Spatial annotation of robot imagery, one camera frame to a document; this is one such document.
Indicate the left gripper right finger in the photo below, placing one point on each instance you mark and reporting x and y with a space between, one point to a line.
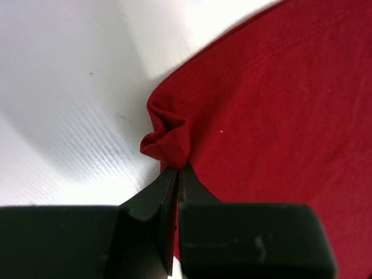
248 240

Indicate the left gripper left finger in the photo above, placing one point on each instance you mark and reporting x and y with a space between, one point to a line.
132 240

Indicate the red t shirt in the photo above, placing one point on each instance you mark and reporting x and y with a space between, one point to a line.
279 110

